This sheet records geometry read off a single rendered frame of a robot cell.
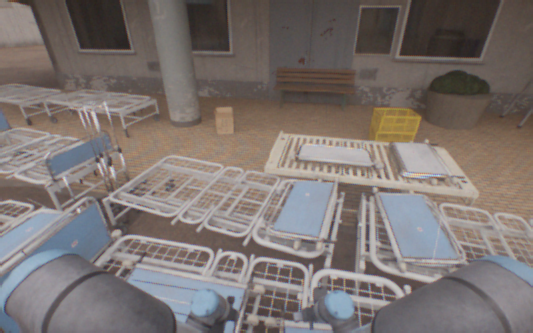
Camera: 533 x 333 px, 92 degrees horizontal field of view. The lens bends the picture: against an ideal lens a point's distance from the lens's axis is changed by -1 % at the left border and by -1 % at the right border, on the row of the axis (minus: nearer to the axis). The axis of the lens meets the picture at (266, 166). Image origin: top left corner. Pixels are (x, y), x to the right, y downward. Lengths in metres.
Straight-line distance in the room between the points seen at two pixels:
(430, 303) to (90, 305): 0.48
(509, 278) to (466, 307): 0.10
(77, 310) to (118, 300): 0.05
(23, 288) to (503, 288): 0.70
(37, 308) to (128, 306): 0.12
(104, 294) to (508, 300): 0.57
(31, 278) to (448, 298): 0.61
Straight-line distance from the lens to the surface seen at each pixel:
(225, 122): 4.85
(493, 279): 0.53
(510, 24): 7.44
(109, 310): 0.47
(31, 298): 0.53
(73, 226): 1.96
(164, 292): 1.71
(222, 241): 2.67
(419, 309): 0.48
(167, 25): 5.08
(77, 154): 3.40
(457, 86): 6.11
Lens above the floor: 1.90
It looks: 30 degrees down
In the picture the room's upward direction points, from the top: straight up
